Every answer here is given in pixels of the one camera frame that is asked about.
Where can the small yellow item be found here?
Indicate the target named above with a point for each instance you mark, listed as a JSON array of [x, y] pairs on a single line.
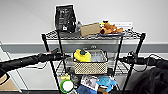
[[65, 77]]

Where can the yellow plush toy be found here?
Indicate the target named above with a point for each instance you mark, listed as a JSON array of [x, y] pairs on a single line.
[[82, 56]]

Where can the light blue plush toy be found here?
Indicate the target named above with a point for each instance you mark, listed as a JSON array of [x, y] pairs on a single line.
[[106, 82]]

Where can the green and white bowl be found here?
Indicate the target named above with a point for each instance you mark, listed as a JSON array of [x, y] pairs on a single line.
[[66, 86]]

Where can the black office chair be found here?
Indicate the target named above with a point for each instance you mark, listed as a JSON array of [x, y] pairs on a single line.
[[156, 81]]

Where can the flat white box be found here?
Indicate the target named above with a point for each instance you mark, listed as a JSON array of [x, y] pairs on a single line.
[[125, 24]]

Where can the orange plush toy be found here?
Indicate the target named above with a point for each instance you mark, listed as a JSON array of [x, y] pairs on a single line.
[[110, 27]]

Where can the black bag with white print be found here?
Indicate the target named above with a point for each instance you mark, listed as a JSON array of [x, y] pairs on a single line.
[[65, 18]]

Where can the white printed magazine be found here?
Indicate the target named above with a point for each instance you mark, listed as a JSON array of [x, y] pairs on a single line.
[[89, 81]]

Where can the brown cardboard box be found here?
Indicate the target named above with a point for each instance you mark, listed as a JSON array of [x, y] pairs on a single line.
[[89, 29]]

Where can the dark blue cap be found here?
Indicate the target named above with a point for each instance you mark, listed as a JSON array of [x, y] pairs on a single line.
[[85, 90]]

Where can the square grey wall outlet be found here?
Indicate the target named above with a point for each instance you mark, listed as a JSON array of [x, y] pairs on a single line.
[[93, 47]]

